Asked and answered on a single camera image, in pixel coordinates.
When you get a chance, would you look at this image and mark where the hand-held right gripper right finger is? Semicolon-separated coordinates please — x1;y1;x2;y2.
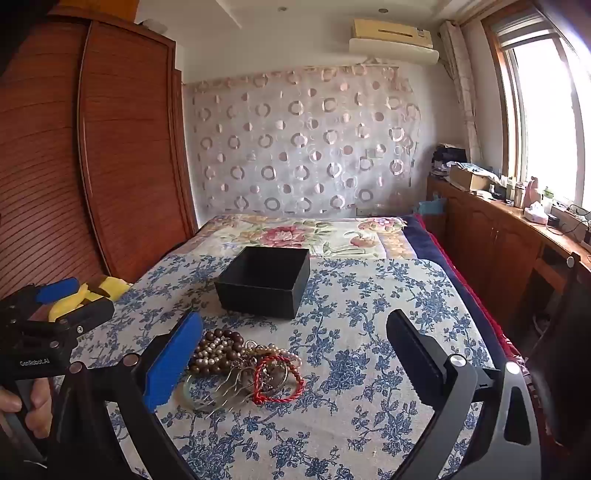
385;309;543;480

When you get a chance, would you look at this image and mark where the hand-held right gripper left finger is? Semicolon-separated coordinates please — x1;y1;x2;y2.
48;311;204;480

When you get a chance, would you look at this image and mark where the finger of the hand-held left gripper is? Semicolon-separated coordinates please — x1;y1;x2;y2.
0;277;80;324
28;299;116;342

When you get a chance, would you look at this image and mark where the pale jade bangle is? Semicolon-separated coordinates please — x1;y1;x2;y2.
184;374;232;411

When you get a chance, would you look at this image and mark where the brown bead bracelet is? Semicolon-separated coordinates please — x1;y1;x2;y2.
187;329;245;377

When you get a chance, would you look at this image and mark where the silver chain jewelry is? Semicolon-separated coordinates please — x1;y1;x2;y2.
203;364;259;411

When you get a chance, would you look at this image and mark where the red cord bracelet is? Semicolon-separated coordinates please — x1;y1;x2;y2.
252;357;305;407

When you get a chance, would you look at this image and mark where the black box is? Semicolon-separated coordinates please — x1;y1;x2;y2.
213;246;311;320

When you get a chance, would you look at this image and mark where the pink pearl bracelet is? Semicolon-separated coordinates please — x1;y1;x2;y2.
252;346;303;377

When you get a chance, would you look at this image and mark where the person's left hand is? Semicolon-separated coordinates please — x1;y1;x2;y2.
0;376;54;439

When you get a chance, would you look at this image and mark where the yellow plush toy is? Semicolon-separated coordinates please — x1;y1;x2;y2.
48;275;132;321

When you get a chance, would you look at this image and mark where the blue floral blanket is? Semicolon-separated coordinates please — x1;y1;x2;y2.
51;251;509;480

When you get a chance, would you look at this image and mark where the dark blue red blanket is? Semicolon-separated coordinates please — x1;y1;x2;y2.
406;215;559;444

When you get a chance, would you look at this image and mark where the wooden cabinet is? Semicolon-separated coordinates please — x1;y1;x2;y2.
427;175;591;324

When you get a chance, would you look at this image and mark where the blue bag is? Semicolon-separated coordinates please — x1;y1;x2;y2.
418;194;446;215

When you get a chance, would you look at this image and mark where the dark wooden chair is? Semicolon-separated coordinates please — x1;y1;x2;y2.
526;251;591;444

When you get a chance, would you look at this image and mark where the pink floral bedsheet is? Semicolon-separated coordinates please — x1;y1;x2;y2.
175;215;416;259

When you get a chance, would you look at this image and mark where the wooden wardrobe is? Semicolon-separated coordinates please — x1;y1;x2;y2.
0;4;199;305

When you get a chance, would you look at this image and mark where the cardboard box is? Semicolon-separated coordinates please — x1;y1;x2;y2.
449;164;490;192

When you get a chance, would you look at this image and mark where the tissue box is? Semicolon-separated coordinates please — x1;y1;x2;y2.
523;203;549;226

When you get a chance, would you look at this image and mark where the pile of dark clothes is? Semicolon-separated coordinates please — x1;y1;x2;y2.
431;143;467;176

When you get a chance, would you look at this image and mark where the circle patterned sheer curtain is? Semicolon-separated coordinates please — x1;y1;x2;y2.
182;62;423;220

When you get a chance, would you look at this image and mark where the cream window curtain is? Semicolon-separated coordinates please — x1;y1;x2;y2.
438;21;483;162

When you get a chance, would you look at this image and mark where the window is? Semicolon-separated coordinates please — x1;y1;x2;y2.
480;0;591;217

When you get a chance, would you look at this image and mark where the tangle of cables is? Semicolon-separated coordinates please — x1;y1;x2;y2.
551;203;591;245

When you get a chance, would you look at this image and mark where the wall air conditioner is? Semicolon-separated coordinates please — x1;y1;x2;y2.
348;17;440;64

